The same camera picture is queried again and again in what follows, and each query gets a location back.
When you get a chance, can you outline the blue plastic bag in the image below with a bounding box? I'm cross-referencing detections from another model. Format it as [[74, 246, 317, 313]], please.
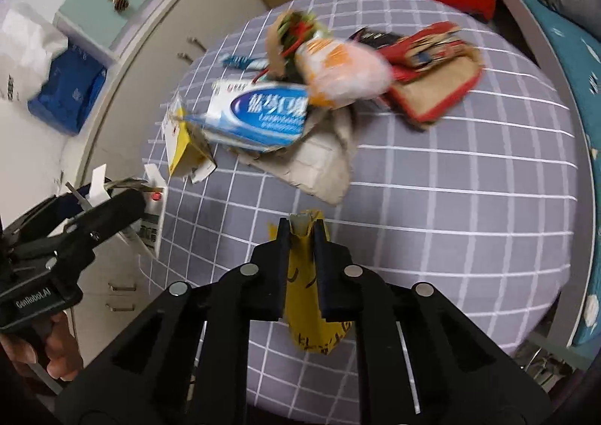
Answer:
[[27, 44, 107, 136]]

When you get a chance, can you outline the brown paper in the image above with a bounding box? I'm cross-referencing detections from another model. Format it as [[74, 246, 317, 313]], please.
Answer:
[[231, 106, 359, 205]]

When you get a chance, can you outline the red brown paper bag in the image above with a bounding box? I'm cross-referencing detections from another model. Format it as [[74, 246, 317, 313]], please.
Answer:
[[378, 21, 484, 130]]

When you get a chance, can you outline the yellow snack wrapper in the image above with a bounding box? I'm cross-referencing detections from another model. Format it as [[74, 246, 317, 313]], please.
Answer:
[[284, 209, 352, 356]]

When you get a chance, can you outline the yellow white small carton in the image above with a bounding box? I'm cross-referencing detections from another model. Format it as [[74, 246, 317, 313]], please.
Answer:
[[161, 93, 217, 184]]

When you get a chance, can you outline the grey checked tablecloth table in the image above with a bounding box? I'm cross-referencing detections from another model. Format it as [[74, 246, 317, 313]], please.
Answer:
[[140, 0, 577, 353]]

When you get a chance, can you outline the white low cabinet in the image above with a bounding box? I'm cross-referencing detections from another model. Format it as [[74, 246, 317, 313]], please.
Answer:
[[61, 0, 266, 363]]

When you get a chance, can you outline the teal candy-print mattress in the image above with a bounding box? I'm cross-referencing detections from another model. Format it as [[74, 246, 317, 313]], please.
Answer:
[[502, 0, 600, 346]]

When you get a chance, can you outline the blue white toothpaste box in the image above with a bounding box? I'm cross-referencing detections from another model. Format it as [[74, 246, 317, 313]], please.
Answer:
[[182, 79, 309, 152]]

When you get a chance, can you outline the white paper shopping bag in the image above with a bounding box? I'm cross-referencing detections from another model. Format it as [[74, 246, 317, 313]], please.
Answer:
[[1, 3, 68, 105]]

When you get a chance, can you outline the person's left hand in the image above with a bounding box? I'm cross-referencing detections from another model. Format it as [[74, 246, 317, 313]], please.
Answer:
[[1, 312, 83, 381]]

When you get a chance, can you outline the teal bunk bed frame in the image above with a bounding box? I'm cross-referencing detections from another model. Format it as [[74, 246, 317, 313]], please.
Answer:
[[500, 0, 600, 370]]

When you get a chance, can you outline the pink orange plastic wrapper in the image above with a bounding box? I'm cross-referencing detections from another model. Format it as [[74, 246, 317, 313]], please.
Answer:
[[294, 38, 394, 110]]

